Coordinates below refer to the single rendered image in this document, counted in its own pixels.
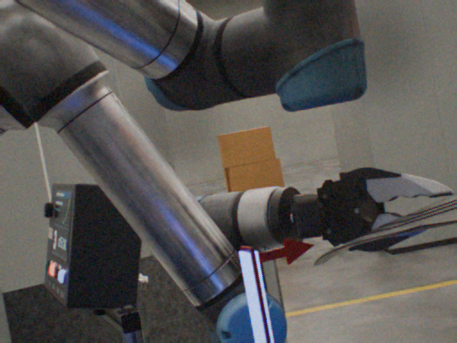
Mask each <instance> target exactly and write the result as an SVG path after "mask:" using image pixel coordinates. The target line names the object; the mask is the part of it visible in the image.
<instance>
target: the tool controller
mask: <svg viewBox="0 0 457 343"><path fill-rule="evenodd" d="M44 216H45V217H46V218H50V222H49V231H48V240H47V250H46V261H49V260H50V259H51V258H52V259H53V263H54V262H55V261H56V267H57V265H58V264H60V265H61V270H62V268H63V267H65V268H66V280H65V283H64V285H62V284H61V283H60V281H58V280H56V278H54V277H53V275H51V274H49V273H48V272H47V271H46V276H45V286H46V289H48V290H49V291H50V292H52V293H53V295H54V296H56V298H58V299H59V301H60V302H62V304H63V305H65V307H66V308H81V309H89V310H94V314H95V315H104V309H113V308H117V307H119V308H121V309H122V310H123V306H126V305H132V307H137V298H138V295H139V291H138V290H139V289H140V290H146V289H147V288H148V278H147V277H146V276H142V274H141V273H139V269H140V260H141V251H142V239H141V238H140V237H139V235H137V234H136V232H135V231H134V230H133V228H132V227H131V226H130V225H129V223H128V222H127V220H126V219H125V218H124V217H123V216H122V214H121V213H120V211H119V210H117V207H116V206H114V204H113V203H112V201H111V200H110V199H109V197H108V196H107V195H106V194H105V193H104V192H103V191H102V189H101V188H100V187H99V186H98V184H88V183H79V182H54V184H53V185H52V195H51V203H50V202H46V204H45V207H44ZM54 224H57V225H59V226H58V235H57V245H56V255H54V254H53V253H52V252H53V242H54Z"/></svg>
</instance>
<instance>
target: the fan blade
mask: <svg viewBox="0 0 457 343"><path fill-rule="evenodd" d="M455 223H457V195H453V196H450V197H447V198H444V199H443V200H441V201H437V202H435V203H434V204H431V205H428V206H426V207H423V208H421V209H419V210H417V211H414V212H413V213H408V214H407V215H405V216H402V217H400V218H398V219H396V220H393V221H391V222H387V223H386V224H384V225H382V226H379V227H378V228H376V229H374V230H371V231H370V232H366V233H365V234H363V235H360V236H359V237H357V239H356V238H354V239H353V241H350V242H348V243H347V244H344V245H342V246H341V247H336V248H334V249H332V250H331V251H328V252H327V253H326V254H323V255H322V256H321V257H319V259H318V260H316V261H315V264H314V265H315V266H316V265H319V264H324V263H325V262H326V261H327V260H330V259H331V258H332V257H335V256H336V255H337V254H340V253H341V252H343V251H345V250H346V249H347V248H348V247H353V246H355V245H360V244H362V243H365V242H371V241H373V240H376V239H380V238H388V237H392V236H398V235H402V234H405V233H408V232H416V231H420V230H430V229H434V228H437V227H441V226H447V225H451V224H455ZM408 225H409V226H408ZM400 226H404V227H402V228H399V229H396V230H392V229H394V228H397V227H400ZM386 230H390V231H387V232H383V231H386ZM366 235H367V236H366ZM364 236H365V237H364ZM355 239H356V240H355Z"/></svg>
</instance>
